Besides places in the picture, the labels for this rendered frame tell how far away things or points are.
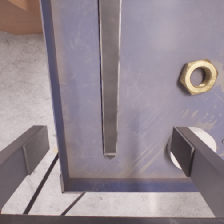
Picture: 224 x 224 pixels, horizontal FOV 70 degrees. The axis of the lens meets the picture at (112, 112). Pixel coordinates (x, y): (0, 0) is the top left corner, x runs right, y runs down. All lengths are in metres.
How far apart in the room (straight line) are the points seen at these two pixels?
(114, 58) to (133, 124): 0.11
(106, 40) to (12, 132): 1.30
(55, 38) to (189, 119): 0.24
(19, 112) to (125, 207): 1.20
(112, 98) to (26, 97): 1.10
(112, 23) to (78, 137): 0.18
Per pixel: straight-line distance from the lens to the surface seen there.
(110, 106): 0.25
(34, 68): 1.25
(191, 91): 0.26
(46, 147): 0.17
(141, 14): 0.26
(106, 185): 0.31
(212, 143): 0.30
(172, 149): 0.17
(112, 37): 0.24
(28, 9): 0.79
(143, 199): 1.64
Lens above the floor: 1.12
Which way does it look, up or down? 72 degrees down
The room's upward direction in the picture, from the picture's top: 177 degrees counter-clockwise
